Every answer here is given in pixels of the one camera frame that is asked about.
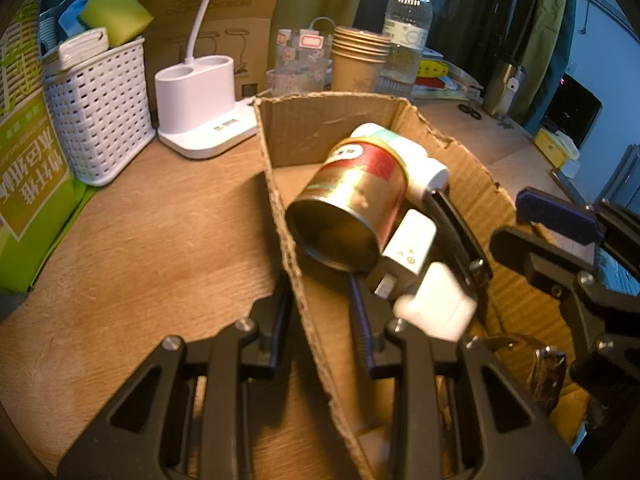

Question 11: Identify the green paper cup package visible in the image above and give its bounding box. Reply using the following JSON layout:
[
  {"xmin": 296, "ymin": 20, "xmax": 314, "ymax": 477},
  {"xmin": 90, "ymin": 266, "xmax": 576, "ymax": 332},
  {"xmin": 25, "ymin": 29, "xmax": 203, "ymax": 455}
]
[{"xmin": 0, "ymin": 0, "xmax": 88, "ymax": 293}]

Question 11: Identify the red and gold tin can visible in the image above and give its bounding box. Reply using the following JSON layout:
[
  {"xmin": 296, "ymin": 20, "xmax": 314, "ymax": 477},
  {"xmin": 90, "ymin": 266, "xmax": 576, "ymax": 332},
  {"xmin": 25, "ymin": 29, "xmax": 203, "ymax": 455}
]
[{"xmin": 285, "ymin": 136, "xmax": 411, "ymax": 273}]

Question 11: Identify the white charger adapter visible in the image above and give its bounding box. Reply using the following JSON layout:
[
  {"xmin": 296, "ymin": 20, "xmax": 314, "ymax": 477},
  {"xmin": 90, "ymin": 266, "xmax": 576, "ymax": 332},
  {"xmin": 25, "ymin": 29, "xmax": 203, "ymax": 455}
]
[{"xmin": 372, "ymin": 208, "xmax": 438, "ymax": 301}]

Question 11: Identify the clear plastic water bottle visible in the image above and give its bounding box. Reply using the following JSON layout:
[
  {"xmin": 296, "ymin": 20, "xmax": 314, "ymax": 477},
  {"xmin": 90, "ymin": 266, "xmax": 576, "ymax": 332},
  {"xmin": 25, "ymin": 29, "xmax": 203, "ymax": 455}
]
[{"xmin": 378, "ymin": 0, "xmax": 433, "ymax": 98}]

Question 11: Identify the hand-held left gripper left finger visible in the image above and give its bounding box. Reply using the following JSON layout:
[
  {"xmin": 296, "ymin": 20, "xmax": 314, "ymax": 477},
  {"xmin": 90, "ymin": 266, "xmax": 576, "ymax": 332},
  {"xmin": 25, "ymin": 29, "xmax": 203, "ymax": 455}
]
[{"xmin": 57, "ymin": 274, "xmax": 294, "ymax": 480}]

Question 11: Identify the stack of brown paper cups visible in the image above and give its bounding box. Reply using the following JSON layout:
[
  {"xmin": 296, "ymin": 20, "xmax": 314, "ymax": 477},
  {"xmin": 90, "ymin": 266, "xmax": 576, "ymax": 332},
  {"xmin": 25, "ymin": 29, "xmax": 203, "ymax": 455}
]
[{"xmin": 330, "ymin": 25, "xmax": 393, "ymax": 93}]

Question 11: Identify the white bottle with teal label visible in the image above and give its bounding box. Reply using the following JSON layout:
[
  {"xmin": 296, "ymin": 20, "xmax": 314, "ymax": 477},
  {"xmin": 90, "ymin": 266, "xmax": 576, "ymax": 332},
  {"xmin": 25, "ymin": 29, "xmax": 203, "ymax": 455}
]
[{"xmin": 350, "ymin": 122, "xmax": 449, "ymax": 198}]

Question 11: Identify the cardboard box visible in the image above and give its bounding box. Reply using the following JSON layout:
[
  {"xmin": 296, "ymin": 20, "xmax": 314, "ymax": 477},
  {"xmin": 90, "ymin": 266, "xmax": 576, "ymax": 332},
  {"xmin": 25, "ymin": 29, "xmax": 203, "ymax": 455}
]
[{"xmin": 251, "ymin": 91, "xmax": 601, "ymax": 480}]

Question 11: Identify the yellow-green sponge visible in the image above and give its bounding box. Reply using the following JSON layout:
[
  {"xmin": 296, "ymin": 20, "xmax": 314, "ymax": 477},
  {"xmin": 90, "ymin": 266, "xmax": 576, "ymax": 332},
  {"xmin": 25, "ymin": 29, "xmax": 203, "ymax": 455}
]
[{"xmin": 78, "ymin": 0, "xmax": 154, "ymax": 43}]

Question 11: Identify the hanging olive garment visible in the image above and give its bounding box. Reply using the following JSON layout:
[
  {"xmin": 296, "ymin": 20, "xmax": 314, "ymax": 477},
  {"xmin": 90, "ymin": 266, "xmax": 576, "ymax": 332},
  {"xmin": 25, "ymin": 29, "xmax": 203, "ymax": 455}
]
[{"xmin": 520, "ymin": 0, "xmax": 576, "ymax": 126}]

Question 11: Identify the white plastic basket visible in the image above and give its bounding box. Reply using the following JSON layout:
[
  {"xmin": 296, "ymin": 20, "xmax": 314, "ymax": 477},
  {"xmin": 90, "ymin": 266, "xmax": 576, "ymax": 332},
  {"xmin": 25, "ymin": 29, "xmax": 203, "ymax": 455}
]
[{"xmin": 42, "ymin": 36, "xmax": 157, "ymax": 187}]

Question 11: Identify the white earbuds case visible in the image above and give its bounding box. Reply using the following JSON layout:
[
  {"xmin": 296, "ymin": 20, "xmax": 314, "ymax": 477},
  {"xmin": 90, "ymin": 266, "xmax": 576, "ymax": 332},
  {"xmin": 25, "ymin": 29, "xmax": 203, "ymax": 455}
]
[{"xmin": 392, "ymin": 261, "xmax": 476, "ymax": 343}]

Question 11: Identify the flat brown cardboard package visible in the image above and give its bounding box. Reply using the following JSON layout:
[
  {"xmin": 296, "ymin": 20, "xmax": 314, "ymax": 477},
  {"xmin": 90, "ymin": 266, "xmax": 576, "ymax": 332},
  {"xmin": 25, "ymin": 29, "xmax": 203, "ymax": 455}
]
[{"xmin": 136, "ymin": 0, "xmax": 284, "ymax": 100}]

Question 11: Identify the small patterned gift bag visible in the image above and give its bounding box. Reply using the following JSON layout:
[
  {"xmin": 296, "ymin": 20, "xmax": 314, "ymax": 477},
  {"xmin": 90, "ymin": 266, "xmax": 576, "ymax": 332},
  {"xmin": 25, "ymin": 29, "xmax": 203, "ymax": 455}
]
[{"xmin": 266, "ymin": 17, "xmax": 335, "ymax": 96}]

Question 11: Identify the blue packet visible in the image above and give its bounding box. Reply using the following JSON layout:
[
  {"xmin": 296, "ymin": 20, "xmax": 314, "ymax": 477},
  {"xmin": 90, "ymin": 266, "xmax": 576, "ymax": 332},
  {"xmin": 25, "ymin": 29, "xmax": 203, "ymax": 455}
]
[{"xmin": 57, "ymin": 0, "xmax": 88, "ymax": 36}]

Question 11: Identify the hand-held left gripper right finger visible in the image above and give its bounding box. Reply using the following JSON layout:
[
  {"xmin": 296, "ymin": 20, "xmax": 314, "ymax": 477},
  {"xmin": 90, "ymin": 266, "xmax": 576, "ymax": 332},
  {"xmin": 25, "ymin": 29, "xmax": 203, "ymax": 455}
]
[{"xmin": 347, "ymin": 272, "xmax": 583, "ymax": 480}]

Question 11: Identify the pile of yellow booklets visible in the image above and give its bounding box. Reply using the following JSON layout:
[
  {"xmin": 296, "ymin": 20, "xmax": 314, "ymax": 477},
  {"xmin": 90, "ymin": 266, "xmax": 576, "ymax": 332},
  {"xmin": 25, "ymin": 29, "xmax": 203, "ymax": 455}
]
[{"xmin": 412, "ymin": 47, "xmax": 486, "ymax": 101}]

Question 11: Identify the white lamp base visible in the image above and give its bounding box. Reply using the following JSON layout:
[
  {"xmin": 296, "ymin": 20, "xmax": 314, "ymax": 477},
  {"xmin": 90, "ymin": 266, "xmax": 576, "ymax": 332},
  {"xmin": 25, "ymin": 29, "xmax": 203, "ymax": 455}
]
[{"xmin": 154, "ymin": 0, "xmax": 260, "ymax": 159}]

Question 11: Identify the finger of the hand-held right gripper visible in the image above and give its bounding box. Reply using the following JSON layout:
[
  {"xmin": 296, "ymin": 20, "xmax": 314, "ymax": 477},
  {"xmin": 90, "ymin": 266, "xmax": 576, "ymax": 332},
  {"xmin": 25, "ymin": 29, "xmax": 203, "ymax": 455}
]
[
  {"xmin": 490, "ymin": 227, "xmax": 640, "ymax": 401},
  {"xmin": 515, "ymin": 187, "xmax": 640, "ymax": 281}
]

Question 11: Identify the white tissue pack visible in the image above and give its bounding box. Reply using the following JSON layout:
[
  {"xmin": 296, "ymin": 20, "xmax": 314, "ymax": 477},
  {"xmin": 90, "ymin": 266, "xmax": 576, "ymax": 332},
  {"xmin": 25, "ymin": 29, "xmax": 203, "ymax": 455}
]
[{"xmin": 42, "ymin": 27, "xmax": 110, "ymax": 71}]

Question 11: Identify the yellow box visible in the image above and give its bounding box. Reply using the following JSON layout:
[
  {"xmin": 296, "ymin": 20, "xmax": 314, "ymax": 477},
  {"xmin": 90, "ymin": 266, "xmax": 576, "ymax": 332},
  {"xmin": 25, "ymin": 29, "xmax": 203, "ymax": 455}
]
[{"xmin": 533, "ymin": 128, "xmax": 581, "ymax": 168}]

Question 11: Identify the steel tumbler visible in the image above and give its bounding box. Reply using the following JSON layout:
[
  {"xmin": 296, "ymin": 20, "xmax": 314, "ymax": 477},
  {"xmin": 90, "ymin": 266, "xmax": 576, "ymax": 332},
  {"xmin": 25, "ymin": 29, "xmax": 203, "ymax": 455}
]
[{"xmin": 481, "ymin": 58, "xmax": 528, "ymax": 117}]

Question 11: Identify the black monitor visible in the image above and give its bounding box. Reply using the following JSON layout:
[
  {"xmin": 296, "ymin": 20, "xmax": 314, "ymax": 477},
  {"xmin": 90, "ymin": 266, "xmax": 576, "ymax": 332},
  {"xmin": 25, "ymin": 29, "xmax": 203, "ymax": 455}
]
[{"xmin": 542, "ymin": 74, "xmax": 603, "ymax": 150}]

